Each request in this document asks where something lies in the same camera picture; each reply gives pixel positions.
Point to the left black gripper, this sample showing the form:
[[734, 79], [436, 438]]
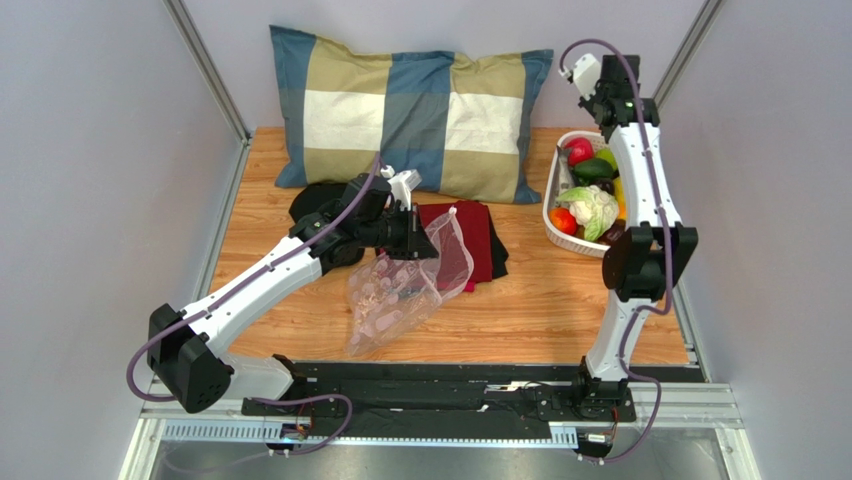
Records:
[[416, 243]]

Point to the clear zip top bag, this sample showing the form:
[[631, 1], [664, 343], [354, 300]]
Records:
[[389, 298]]

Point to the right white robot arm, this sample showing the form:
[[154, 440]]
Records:
[[644, 264]]

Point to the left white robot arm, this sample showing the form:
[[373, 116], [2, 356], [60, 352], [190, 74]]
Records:
[[188, 347]]

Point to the dark red folded cloth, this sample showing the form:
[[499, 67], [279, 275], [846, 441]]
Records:
[[473, 219]]

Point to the black cap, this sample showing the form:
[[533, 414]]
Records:
[[313, 197]]

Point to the black folded cloth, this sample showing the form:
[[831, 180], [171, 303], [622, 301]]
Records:
[[499, 254]]

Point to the blue beige checked pillow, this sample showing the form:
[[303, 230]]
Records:
[[463, 124]]

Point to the white plastic basket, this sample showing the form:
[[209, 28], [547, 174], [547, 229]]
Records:
[[561, 179]]

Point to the toy cauliflower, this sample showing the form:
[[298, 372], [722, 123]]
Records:
[[593, 208]]

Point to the green toy avocado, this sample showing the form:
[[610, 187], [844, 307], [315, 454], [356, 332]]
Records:
[[593, 169]]

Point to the red toy apple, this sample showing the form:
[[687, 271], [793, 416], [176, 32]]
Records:
[[580, 149]]

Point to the dark purple toy fruit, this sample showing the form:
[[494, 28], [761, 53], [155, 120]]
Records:
[[614, 233]]

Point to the light green toy fruit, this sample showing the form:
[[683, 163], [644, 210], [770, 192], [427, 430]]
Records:
[[607, 155]]

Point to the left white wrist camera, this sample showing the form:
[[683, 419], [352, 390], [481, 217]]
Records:
[[402, 184]]

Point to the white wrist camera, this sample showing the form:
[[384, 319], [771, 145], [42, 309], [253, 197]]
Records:
[[402, 184], [584, 75]]

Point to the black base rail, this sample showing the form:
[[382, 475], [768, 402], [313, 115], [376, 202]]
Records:
[[453, 402]]

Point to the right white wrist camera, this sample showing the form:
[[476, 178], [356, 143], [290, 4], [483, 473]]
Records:
[[584, 75]]

